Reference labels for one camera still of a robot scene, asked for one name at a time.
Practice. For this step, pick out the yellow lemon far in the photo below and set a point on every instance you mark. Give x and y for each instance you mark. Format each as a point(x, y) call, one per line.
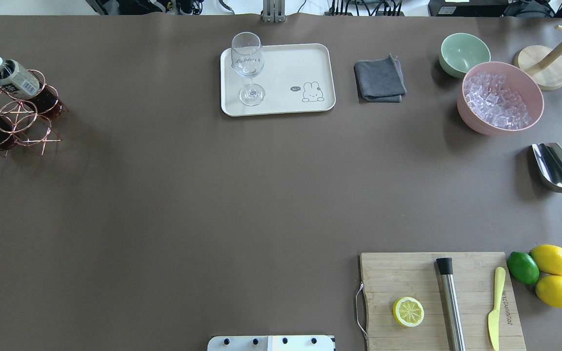
point(548, 258)

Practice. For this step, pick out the white rabbit tray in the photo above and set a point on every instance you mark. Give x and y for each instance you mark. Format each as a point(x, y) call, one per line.
point(297, 78)

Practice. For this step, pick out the pink bowl of ice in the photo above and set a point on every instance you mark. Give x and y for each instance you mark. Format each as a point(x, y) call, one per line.
point(497, 99)

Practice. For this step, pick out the half lemon slice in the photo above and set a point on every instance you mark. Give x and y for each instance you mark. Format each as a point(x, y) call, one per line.
point(408, 311)

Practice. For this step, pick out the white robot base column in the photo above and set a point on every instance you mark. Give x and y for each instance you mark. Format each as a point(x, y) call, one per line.
point(272, 343)

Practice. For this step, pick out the yellow lemon near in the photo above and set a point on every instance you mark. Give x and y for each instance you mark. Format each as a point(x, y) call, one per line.
point(549, 290)

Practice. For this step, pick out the copper wire bottle basket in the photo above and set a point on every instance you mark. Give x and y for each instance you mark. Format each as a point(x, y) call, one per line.
point(23, 126)

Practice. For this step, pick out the green lime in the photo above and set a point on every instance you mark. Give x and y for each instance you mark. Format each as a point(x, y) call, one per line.
point(523, 268)

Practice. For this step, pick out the green bowl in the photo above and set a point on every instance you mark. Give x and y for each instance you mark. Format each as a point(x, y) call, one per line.
point(460, 52)

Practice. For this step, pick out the clear wine glass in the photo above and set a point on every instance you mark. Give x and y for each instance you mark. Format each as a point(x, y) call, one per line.
point(247, 59)

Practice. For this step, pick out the steel ice scoop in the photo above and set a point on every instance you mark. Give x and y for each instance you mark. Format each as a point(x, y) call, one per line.
point(549, 160)

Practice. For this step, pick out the yellow lemon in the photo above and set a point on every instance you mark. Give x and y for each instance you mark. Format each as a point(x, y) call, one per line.
point(549, 290)
point(548, 258)

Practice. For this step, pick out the yellow plastic knife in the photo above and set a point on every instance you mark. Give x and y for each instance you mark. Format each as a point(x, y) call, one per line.
point(493, 318)

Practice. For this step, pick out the bamboo cutting board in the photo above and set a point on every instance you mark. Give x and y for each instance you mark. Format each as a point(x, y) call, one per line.
point(388, 276)

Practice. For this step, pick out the grey folded cloth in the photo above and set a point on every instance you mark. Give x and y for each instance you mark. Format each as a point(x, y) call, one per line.
point(380, 80)

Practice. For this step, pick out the tea bottle white cap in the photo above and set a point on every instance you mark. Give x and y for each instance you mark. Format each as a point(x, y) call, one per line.
point(21, 84)

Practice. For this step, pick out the wooden cup tree stand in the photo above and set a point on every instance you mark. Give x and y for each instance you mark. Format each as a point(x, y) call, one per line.
point(543, 64)

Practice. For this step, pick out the steel muddler rod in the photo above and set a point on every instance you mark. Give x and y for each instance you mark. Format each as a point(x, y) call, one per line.
point(445, 267)

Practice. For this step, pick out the aluminium frame post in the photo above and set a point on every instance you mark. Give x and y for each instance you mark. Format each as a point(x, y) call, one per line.
point(273, 11)

